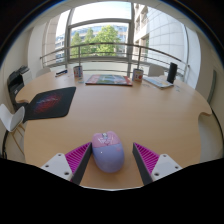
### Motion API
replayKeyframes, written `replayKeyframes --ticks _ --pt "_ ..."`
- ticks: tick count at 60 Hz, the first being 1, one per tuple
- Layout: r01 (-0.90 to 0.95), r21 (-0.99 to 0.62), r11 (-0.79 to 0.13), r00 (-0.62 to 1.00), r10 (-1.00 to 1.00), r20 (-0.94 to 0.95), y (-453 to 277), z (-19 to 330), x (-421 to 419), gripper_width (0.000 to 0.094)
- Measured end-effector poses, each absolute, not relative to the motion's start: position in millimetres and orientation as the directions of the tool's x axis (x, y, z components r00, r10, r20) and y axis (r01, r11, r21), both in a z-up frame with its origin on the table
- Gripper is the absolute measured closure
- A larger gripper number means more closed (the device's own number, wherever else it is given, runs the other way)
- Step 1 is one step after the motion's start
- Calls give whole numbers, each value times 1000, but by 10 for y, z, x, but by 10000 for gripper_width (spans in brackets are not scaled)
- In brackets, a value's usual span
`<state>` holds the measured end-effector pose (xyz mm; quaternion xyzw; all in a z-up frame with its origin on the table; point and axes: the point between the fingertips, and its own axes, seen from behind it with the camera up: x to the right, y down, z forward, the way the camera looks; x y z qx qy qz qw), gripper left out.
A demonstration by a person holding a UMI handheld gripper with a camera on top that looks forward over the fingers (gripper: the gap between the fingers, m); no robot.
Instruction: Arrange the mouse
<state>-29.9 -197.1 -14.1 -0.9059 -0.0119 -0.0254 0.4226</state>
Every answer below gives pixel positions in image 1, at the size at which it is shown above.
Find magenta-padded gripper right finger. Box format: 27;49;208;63
132;142;184;186

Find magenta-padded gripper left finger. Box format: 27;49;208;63
40;141;93;186

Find pink and lilac computer mouse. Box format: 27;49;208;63
91;130;126;174

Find black mouse pad red swirl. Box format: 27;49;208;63
23;86;77;121

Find white chair wooden legs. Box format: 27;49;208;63
0;103;27;158

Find light blue booklet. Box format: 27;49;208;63
143;76;175;90

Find red and grey magazine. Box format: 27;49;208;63
85;73;134;87

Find printed mug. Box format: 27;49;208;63
72;65;84;80
132;68;144;83

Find black upright speaker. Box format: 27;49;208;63
166;62;179;85

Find black office printer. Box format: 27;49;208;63
6;65;33;111

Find metal balcony railing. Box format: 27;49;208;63
39;42;191;83

